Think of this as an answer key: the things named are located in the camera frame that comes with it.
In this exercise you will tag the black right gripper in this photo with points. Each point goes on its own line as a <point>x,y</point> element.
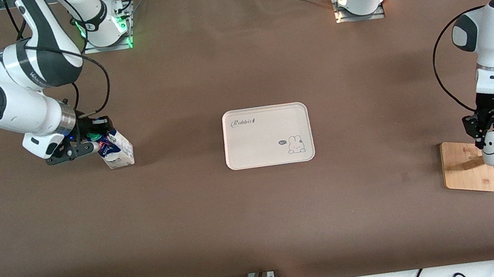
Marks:
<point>82,128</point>

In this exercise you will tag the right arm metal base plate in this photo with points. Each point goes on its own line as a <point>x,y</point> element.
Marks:
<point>111,47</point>

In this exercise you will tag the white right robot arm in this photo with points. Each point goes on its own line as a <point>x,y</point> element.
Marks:
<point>10,101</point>

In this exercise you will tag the blue white milk carton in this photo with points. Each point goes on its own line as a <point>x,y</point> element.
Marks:
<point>120,151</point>

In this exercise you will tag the white rabbit print tray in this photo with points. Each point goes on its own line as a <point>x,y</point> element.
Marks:
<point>262,141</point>

